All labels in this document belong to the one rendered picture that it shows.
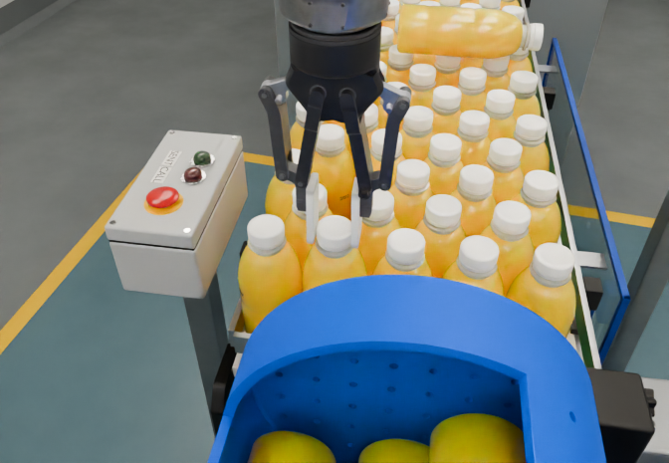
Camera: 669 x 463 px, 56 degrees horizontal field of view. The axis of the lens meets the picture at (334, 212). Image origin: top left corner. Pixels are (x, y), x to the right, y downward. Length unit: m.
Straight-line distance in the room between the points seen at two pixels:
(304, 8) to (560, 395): 0.32
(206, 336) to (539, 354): 0.59
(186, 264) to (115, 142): 2.29
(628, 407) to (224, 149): 0.54
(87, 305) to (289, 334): 1.81
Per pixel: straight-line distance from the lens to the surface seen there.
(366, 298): 0.43
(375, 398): 0.54
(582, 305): 0.81
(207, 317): 0.90
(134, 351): 2.04
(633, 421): 0.70
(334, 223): 0.65
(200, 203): 0.72
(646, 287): 1.07
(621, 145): 3.07
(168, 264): 0.72
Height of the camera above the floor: 1.54
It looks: 40 degrees down
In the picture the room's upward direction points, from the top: straight up
